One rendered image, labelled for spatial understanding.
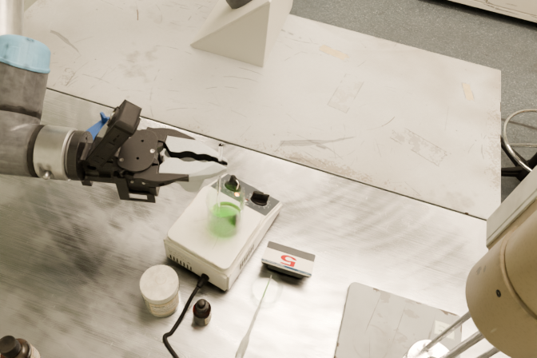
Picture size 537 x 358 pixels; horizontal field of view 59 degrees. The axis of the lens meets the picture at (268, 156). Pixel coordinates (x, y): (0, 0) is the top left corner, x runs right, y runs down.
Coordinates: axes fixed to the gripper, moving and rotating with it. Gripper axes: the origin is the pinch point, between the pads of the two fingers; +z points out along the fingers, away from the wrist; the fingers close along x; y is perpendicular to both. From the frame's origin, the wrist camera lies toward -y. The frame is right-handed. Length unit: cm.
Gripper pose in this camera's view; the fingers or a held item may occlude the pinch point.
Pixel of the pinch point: (218, 161)
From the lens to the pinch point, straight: 66.9
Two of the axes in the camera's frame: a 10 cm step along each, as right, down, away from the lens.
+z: 9.9, 1.1, 0.4
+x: -0.6, 8.0, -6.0
